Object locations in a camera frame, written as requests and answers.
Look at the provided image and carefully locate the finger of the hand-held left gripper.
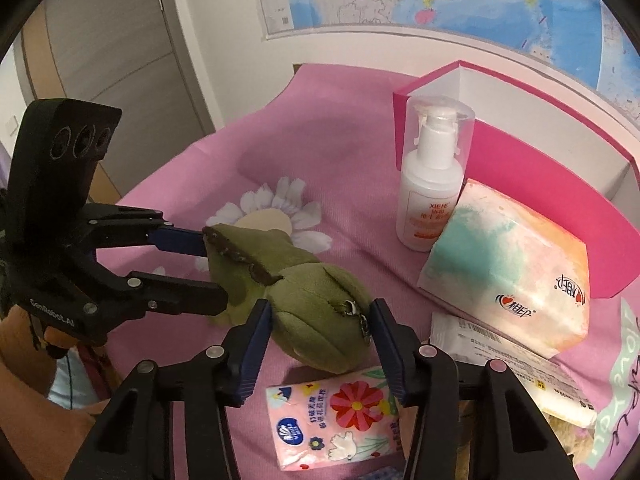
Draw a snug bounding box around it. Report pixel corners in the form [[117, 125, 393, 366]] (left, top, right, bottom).
[[85, 203, 207, 259], [92, 257, 229, 333]]

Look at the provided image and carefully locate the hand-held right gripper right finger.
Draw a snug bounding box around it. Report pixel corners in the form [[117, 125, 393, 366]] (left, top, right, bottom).
[[369, 298, 576, 480]]

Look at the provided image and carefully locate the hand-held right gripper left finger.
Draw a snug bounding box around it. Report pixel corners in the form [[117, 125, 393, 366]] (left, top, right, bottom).
[[65, 299, 273, 480]]

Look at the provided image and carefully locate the green plush toy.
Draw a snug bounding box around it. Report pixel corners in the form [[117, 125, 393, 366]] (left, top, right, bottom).
[[201, 224, 375, 375]]

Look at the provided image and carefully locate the small floral tissue pack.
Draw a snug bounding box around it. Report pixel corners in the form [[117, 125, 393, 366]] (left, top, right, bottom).
[[264, 366, 407, 473]]

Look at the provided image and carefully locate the pink cardboard box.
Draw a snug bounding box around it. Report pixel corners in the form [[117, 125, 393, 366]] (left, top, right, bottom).
[[392, 60, 640, 301]]

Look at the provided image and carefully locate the person's left forearm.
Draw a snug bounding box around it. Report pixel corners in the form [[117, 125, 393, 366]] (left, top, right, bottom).
[[0, 305, 108, 441]]

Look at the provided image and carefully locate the person's left hand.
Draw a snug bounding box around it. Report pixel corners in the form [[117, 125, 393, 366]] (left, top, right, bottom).
[[42, 325, 78, 359]]

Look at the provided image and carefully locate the blue patterned cloth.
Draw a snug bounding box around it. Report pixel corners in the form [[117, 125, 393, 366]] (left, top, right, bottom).
[[360, 466, 407, 480]]

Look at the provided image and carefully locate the pastel tissue pack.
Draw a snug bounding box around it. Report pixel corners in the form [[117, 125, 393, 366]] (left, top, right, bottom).
[[417, 177, 593, 361]]

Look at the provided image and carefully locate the white wipes packet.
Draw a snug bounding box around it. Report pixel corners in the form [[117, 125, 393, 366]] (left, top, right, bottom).
[[430, 312, 598, 428]]

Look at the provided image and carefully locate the white pump bottle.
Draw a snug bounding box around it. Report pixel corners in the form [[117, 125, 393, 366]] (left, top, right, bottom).
[[396, 96, 476, 253]]

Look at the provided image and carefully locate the pink floral bedsheet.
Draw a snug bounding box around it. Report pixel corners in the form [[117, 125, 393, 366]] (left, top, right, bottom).
[[92, 62, 640, 480]]

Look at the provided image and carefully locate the beige plush toy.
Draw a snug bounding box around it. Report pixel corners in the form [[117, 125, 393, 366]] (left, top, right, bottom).
[[545, 410, 593, 461]]

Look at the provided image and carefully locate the beige door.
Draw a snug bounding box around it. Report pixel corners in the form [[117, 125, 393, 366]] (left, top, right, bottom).
[[20, 0, 268, 201]]

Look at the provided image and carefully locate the wall map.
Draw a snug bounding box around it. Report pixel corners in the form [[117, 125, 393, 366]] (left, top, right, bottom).
[[252, 0, 608, 93]]

